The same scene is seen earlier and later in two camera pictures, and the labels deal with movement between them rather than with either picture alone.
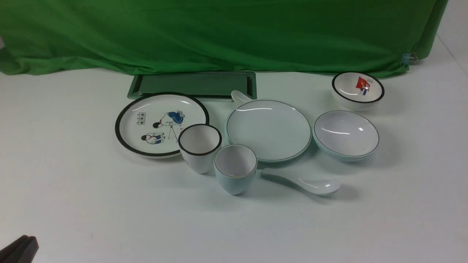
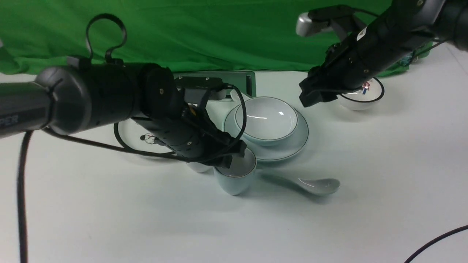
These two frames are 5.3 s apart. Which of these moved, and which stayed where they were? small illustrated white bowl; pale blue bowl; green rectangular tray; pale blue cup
Moved: pale blue bowl
Stayed: green rectangular tray; small illustrated white bowl; pale blue cup
